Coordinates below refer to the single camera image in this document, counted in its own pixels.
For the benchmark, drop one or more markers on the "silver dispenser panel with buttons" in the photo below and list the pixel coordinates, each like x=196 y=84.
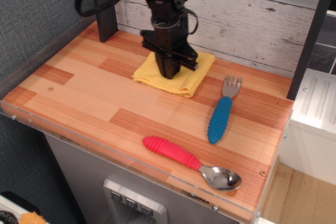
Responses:
x=129 y=206

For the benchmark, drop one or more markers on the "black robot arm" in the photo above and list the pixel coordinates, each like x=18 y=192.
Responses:
x=166 y=13

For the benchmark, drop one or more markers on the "white toy sink unit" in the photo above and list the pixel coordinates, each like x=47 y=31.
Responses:
x=308 y=143

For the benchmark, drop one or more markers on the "clear acrylic edge guard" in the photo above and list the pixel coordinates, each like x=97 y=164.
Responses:
x=119 y=139

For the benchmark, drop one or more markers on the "orange object at corner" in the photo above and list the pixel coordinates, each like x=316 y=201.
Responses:
x=32 y=218

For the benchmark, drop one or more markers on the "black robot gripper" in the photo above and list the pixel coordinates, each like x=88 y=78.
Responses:
x=171 y=48

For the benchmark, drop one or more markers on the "red handled metal spoon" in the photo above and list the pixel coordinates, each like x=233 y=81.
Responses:
x=217 y=177

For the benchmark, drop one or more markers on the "yellow rag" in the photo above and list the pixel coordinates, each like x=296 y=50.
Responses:
x=184 y=83

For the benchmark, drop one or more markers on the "grey toy fridge cabinet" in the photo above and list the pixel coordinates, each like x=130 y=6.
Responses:
x=85 y=174

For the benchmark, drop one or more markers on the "blue handled metal fork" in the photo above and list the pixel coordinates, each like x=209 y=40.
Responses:
x=219 y=120

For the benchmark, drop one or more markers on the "dark right shelf post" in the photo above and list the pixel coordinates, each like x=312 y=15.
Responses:
x=311 y=39

